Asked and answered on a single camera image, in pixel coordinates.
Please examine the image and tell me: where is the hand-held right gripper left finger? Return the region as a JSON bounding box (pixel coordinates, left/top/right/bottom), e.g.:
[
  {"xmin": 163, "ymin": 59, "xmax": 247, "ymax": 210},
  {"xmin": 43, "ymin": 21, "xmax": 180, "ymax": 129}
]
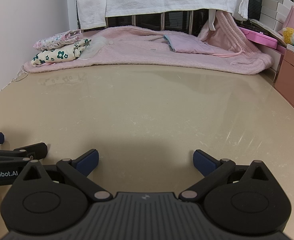
[{"xmin": 11, "ymin": 149, "xmax": 114, "ymax": 202}]

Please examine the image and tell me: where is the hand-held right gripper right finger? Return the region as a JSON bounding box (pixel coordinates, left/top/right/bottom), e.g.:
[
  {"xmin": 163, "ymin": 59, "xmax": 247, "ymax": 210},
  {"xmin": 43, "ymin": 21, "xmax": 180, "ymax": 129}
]
[{"xmin": 179, "ymin": 149, "xmax": 280, "ymax": 202}]

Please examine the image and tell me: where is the pink and blue garment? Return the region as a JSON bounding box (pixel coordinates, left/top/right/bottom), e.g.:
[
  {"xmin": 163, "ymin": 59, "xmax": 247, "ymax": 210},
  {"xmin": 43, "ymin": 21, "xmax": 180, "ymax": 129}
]
[{"xmin": 163, "ymin": 34, "xmax": 216, "ymax": 55}]

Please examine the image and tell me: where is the cream green-flower folded garment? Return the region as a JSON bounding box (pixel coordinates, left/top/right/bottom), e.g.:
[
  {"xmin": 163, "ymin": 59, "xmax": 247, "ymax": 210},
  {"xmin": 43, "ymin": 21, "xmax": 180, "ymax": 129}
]
[{"xmin": 31, "ymin": 39, "xmax": 92, "ymax": 67}]

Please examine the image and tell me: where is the grey fluffy fur piece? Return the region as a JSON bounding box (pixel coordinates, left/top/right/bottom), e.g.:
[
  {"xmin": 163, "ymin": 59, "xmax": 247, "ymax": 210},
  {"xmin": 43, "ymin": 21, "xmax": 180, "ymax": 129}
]
[{"xmin": 79, "ymin": 35, "xmax": 110, "ymax": 60}]

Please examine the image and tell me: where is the pink fuzzy blanket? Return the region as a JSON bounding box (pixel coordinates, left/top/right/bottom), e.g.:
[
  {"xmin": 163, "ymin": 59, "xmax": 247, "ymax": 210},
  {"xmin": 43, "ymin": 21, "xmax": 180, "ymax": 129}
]
[{"xmin": 23, "ymin": 26, "xmax": 240, "ymax": 75}]

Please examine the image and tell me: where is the white storage box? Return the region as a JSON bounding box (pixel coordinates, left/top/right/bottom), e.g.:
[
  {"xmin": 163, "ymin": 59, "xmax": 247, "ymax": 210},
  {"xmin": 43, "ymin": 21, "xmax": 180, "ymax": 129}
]
[{"xmin": 262, "ymin": 45, "xmax": 285, "ymax": 81}]

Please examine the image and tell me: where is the pink ribbed knit garment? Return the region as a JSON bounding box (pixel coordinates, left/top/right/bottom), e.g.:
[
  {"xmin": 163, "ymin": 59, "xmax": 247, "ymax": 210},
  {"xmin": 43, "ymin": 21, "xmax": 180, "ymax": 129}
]
[{"xmin": 198, "ymin": 10, "xmax": 273, "ymax": 76}]

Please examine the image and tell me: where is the pink flat box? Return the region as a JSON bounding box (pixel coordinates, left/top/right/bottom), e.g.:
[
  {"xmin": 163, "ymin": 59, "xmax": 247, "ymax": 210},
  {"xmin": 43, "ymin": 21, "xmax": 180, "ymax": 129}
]
[{"xmin": 238, "ymin": 26, "xmax": 286, "ymax": 54}]

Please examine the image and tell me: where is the metal bar railing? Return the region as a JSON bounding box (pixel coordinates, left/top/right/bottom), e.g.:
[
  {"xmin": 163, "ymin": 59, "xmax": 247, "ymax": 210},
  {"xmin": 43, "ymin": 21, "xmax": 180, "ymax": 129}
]
[{"xmin": 76, "ymin": 0, "xmax": 294, "ymax": 35}]

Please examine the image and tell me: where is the stack of white boxes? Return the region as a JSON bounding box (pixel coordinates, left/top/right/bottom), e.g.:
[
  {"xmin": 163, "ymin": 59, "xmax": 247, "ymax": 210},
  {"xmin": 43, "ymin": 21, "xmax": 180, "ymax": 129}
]
[{"xmin": 259, "ymin": 0, "xmax": 294, "ymax": 32}]

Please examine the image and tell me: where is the thin white cord loop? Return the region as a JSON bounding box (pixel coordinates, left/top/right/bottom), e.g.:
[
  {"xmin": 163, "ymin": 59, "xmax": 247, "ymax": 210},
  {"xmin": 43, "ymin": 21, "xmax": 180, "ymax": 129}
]
[{"xmin": 15, "ymin": 65, "xmax": 29, "ymax": 82}]

